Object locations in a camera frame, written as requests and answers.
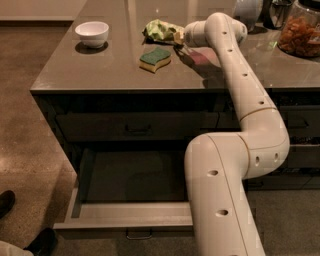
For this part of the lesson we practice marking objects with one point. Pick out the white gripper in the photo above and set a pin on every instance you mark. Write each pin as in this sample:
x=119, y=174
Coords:
x=190, y=34

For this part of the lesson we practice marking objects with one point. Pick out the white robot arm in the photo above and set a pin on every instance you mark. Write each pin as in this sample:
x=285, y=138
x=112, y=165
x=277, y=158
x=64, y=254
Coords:
x=216, y=163

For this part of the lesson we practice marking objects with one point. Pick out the grey top left drawer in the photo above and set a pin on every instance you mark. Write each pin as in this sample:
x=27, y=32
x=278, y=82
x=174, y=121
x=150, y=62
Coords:
x=129, y=126

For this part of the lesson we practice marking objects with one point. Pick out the grey top right drawer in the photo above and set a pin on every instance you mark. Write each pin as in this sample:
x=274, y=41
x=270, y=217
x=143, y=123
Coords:
x=300, y=112

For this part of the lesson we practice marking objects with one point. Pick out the grey middle right drawer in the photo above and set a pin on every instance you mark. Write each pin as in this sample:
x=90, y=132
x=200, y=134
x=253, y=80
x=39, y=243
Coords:
x=304, y=152

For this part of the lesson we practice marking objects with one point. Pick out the open grey middle drawer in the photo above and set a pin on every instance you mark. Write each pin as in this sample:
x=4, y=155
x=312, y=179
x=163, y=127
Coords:
x=135, y=194

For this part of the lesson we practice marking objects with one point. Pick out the grey bottom right drawer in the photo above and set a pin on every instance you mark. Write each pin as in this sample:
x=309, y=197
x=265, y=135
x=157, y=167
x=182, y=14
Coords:
x=286, y=179

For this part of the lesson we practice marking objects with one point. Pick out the green and yellow sponge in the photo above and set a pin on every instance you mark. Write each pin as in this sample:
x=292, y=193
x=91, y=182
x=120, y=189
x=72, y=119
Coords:
x=155, y=59

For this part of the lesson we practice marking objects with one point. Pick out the dark glass container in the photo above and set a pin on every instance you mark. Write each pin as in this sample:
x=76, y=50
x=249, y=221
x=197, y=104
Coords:
x=276, y=13

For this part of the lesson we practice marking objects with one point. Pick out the white ceramic bowl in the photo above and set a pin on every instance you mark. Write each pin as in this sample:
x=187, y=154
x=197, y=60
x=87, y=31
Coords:
x=93, y=34

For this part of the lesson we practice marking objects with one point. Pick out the glass jar of snacks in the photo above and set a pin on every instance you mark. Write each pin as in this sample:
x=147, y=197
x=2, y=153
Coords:
x=300, y=35

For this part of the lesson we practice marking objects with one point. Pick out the black shoe upper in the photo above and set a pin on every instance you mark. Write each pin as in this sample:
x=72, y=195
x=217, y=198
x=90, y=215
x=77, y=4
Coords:
x=7, y=201

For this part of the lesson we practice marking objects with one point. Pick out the black shoe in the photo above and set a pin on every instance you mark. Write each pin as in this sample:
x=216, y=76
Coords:
x=44, y=244
x=7, y=201

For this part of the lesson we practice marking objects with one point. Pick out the black shoe lower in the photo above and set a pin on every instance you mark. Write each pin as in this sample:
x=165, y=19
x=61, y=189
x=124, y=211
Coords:
x=44, y=244

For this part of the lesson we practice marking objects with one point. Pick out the light trouser leg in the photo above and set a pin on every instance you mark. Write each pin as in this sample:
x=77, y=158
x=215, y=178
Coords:
x=7, y=249

